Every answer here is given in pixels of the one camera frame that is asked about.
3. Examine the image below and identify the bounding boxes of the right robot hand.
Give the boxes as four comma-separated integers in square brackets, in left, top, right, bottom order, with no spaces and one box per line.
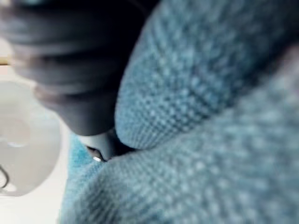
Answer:
[0,0,162,163]

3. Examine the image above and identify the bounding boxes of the blue knitted cushion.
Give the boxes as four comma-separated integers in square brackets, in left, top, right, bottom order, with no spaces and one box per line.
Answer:
[61,0,299,224]

